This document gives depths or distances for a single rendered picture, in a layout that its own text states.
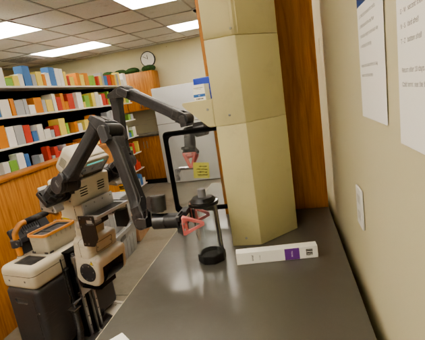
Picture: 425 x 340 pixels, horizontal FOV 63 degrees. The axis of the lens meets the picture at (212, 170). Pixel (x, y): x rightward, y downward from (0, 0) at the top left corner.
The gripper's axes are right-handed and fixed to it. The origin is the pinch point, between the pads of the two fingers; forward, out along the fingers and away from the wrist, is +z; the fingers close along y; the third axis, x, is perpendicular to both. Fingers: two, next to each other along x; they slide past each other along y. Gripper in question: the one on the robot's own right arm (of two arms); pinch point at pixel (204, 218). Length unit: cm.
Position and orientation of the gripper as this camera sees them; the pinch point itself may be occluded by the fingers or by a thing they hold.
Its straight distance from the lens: 126.2
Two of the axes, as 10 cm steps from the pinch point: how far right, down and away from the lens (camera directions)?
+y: 2.0, -2.4, 9.5
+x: 1.4, 9.7, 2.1
